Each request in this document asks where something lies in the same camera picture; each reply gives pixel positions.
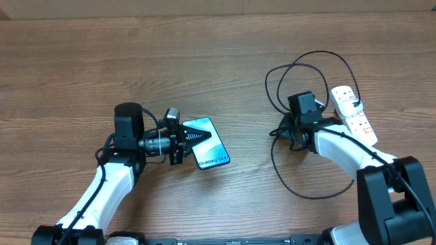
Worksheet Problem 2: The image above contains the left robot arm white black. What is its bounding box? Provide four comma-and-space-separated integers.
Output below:
31, 102, 216, 244

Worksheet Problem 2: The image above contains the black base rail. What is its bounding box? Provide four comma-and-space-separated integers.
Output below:
102, 231, 328, 245

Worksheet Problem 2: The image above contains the white power strip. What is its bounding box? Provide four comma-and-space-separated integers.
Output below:
330, 86, 377, 146

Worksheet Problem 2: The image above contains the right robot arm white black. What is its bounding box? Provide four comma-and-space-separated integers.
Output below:
273, 91, 435, 244

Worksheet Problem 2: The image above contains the black USB charging cable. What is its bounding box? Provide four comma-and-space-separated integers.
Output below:
264, 50, 362, 201

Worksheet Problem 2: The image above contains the white charger adapter plug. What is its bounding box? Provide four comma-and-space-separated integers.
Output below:
334, 98, 363, 119

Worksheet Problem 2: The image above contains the blue Galaxy S24+ smartphone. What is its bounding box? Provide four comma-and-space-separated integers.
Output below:
183, 117, 230, 170

